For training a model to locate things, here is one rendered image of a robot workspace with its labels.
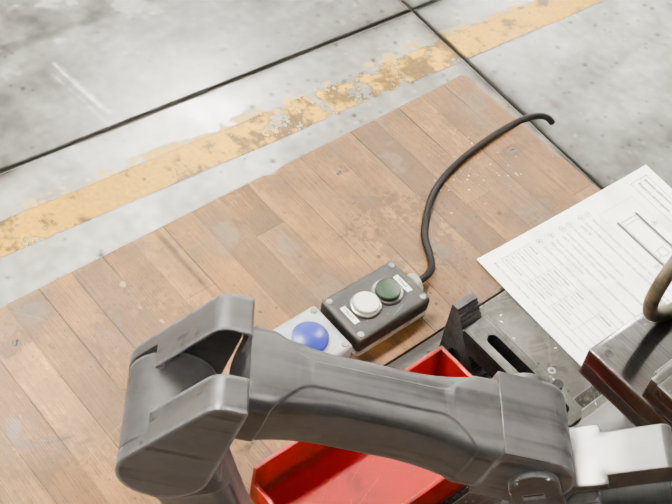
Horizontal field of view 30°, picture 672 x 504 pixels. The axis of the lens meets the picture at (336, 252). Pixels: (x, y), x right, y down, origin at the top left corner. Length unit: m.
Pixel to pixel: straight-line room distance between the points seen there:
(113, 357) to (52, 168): 1.44
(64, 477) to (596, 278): 0.66
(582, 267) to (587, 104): 1.62
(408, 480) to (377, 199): 0.39
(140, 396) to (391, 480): 0.49
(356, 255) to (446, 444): 0.64
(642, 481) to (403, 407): 0.19
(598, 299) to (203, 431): 0.78
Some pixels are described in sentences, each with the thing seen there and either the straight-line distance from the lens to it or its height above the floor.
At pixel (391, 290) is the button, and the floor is 0.94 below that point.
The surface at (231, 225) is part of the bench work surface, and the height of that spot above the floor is 0.90.
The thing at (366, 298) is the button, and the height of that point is 0.94.
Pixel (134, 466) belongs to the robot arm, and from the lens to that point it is 0.85.
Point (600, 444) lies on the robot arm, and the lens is 0.93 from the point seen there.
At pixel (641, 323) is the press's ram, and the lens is 1.17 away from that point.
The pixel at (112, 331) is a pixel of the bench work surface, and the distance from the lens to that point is 1.38.
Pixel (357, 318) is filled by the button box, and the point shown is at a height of 0.93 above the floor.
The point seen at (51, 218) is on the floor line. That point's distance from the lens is 2.67.
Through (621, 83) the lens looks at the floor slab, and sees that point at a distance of 3.21.
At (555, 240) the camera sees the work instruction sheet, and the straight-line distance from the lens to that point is 1.54.
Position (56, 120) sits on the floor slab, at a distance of 2.87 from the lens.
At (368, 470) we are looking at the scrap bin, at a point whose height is 0.91.
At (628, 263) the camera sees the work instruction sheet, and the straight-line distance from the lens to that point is 1.55.
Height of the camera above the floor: 2.01
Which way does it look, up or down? 50 degrees down
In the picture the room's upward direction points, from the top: 11 degrees clockwise
